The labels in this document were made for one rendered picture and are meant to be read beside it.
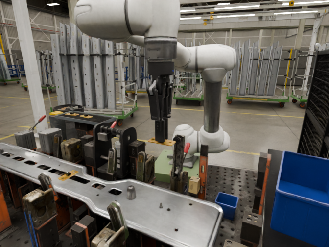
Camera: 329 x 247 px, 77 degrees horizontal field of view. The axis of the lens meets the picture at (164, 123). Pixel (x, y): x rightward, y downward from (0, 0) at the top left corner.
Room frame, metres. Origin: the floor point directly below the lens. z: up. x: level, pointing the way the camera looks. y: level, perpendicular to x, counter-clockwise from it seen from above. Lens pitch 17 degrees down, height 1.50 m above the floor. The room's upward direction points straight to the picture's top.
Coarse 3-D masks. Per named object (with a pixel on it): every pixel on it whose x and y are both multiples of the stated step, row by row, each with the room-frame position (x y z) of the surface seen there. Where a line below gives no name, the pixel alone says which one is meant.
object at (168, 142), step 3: (153, 138) 0.63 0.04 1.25; (150, 141) 0.61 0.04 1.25; (153, 141) 0.61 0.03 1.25; (156, 141) 0.61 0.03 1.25; (165, 141) 0.61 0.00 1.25; (168, 141) 0.61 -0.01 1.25; (171, 141) 0.61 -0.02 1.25; (174, 141) 0.61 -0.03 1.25; (162, 144) 0.59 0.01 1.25; (165, 144) 0.58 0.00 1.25; (168, 144) 0.58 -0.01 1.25; (171, 144) 0.58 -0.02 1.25
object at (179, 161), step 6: (174, 138) 0.73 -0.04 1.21; (180, 138) 0.74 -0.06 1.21; (174, 144) 0.75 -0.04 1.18; (180, 144) 0.75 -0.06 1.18; (174, 150) 0.75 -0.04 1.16; (180, 150) 0.75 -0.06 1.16; (174, 156) 0.74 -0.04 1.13; (180, 156) 0.73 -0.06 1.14; (174, 162) 0.74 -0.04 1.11; (180, 162) 0.73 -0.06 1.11; (174, 168) 0.74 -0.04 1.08; (180, 168) 0.72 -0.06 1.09; (174, 174) 0.74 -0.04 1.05
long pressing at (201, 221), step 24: (0, 144) 1.18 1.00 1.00; (0, 168) 0.90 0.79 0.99; (24, 168) 0.88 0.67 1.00; (72, 168) 0.88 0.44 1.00; (72, 192) 0.70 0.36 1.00; (96, 192) 0.70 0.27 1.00; (144, 192) 0.70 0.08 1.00; (168, 192) 0.70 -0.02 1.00; (144, 216) 0.57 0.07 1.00; (168, 216) 0.57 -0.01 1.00; (192, 216) 0.57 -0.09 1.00; (216, 216) 0.57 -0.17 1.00; (168, 240) 0.48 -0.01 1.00; (192, 240) 0.47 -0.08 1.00
